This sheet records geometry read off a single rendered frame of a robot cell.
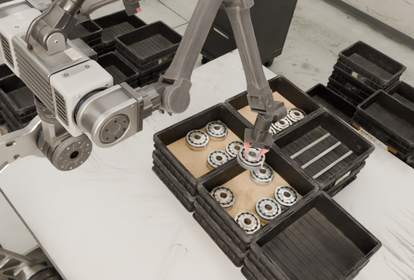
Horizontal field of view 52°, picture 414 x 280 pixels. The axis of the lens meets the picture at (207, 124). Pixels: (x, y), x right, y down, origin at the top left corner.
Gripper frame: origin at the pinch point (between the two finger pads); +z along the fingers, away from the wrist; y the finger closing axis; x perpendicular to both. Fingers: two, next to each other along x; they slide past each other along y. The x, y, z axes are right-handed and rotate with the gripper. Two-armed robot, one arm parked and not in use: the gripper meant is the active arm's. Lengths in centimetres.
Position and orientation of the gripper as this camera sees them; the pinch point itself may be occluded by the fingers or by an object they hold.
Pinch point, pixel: (252, 153)
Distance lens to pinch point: 162.7
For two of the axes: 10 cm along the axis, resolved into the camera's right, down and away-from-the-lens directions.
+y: -9.8, -1.8, -0.3
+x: -1.0, 6.8, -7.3
